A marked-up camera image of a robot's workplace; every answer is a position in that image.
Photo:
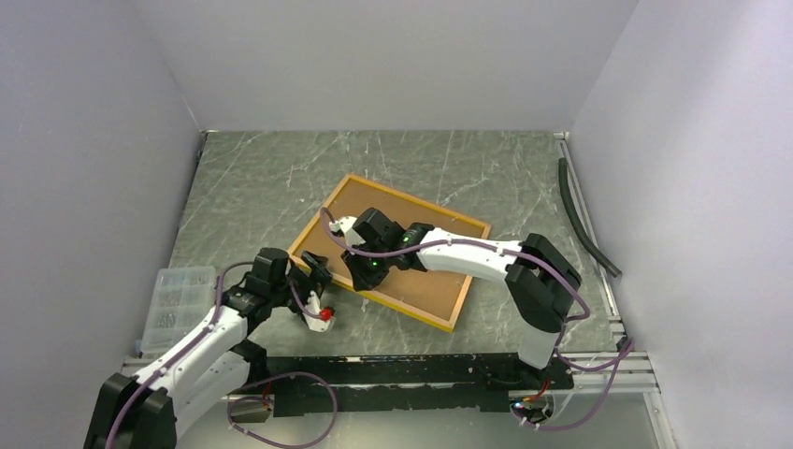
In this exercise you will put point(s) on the yellow picture frame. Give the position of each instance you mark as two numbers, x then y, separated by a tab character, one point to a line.
452	310

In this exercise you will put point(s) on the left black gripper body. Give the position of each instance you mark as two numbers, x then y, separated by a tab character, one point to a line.
282	295

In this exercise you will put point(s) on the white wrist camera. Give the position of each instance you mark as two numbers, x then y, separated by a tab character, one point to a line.
344	229
318	317

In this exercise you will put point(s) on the clear plastic screw box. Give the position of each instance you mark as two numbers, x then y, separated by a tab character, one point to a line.
180	300

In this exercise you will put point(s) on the aluminium extrusion rail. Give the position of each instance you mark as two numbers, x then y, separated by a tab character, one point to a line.
635	375

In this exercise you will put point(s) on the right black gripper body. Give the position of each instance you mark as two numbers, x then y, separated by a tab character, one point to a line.
371	270

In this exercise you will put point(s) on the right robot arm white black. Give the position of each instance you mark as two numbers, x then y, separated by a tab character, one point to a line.
541	281

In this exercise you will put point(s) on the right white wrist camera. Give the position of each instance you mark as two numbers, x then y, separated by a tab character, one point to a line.
344	229

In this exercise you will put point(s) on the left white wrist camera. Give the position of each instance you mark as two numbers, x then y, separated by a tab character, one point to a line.
318	317

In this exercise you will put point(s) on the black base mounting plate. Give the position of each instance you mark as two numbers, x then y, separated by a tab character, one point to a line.
488	382

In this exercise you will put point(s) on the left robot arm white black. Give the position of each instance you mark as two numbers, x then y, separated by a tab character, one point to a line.
155	406

